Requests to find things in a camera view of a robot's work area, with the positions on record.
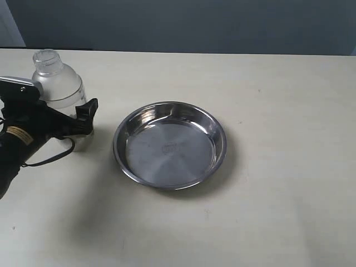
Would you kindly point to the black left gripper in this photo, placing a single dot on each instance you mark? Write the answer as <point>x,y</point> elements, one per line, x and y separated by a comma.
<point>28,125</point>

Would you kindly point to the clear plastic shaker bottle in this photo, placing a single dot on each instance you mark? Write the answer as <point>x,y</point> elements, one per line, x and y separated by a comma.
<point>63,88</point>

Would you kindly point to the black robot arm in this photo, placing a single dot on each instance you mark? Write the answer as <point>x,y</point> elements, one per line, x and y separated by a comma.
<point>10,170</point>

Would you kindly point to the round stainless steel pan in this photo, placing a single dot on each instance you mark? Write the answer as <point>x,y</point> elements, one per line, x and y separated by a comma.
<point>169,145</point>

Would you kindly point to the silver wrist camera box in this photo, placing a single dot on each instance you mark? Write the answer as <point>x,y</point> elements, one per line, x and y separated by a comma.
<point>20,89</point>

